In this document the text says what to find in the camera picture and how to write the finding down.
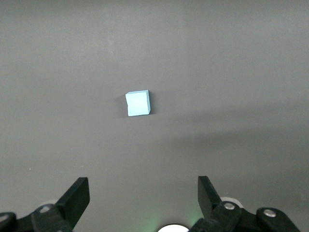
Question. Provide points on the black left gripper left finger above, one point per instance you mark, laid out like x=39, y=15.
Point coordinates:
x=72, y=200

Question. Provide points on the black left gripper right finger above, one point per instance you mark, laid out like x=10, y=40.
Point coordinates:
x=210, y=200

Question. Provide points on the light blue foam block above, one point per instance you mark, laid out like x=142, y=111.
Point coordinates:
x=138, y=104

